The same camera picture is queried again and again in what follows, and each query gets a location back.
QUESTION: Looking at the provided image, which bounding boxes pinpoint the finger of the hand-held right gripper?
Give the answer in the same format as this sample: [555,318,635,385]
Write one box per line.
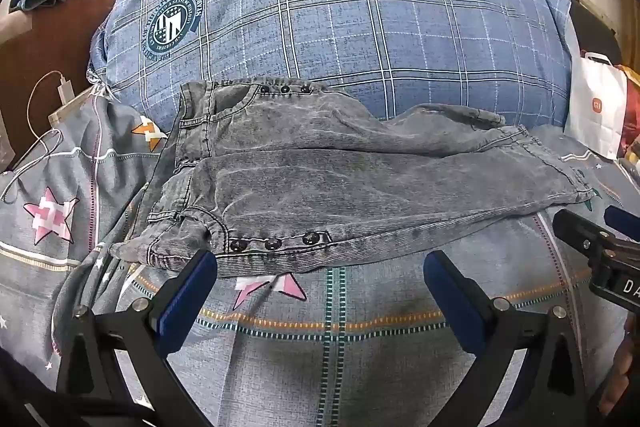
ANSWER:
[552,208,610,259]
[603,205,640,230]

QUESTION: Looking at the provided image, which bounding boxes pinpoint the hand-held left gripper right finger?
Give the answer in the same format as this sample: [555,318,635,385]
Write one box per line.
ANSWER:
[422,249,589,427]

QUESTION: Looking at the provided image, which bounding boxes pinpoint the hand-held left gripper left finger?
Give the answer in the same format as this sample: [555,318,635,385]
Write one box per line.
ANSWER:
[55,249,219,427]

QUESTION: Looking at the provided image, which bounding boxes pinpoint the person's right hand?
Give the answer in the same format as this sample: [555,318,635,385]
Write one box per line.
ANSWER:
[597,331,640,419]

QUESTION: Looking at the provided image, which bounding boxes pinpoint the red patterned bag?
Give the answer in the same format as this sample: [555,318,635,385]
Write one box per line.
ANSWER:
[616,64,640,160]

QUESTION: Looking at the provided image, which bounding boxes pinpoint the white paper bag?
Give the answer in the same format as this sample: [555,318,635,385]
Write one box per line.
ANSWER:
[564,51,630,160]

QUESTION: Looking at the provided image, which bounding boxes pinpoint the grey star-print bed sheet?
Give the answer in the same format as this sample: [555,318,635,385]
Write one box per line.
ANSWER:
[0,92,640,427]

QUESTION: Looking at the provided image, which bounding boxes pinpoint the black cloth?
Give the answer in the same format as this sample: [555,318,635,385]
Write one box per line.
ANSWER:
[529,0,622,60]

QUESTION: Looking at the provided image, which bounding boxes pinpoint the beige flat box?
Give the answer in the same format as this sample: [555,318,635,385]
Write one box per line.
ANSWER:
[47,91,97,128]

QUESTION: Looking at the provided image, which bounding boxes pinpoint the white power bank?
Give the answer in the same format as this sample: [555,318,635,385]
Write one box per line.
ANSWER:
[56,77,76,108]

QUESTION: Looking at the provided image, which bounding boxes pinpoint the brown wooden headboard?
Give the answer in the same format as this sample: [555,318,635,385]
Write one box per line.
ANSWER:
[0,0,122,170]

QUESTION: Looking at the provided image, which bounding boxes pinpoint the blue plaid pillow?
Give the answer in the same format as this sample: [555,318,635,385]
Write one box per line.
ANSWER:
[86,0,574,128]

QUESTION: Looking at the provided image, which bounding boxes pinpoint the white charging cable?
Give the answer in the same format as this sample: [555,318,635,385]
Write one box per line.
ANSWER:
[0,71,67,204]

